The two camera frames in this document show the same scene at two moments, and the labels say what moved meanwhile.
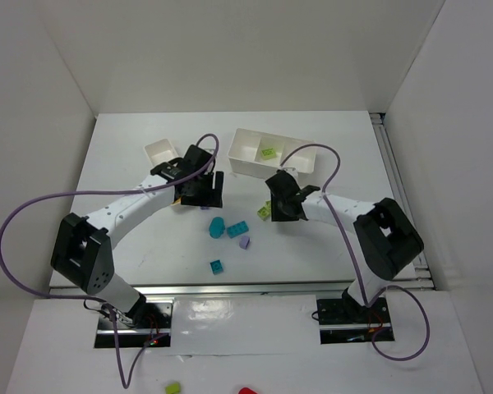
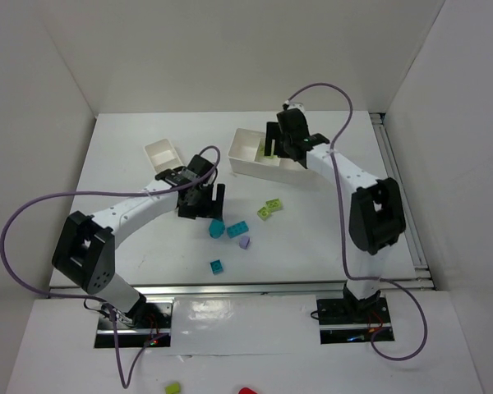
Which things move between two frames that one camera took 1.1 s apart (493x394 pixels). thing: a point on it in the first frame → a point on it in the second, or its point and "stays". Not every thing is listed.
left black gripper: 205,197 → 203,206
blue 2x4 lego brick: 237,229 stays
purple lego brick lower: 244,242 stays
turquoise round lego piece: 216,227 stays
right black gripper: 277,203 → 277,134
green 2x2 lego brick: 264,213 stays
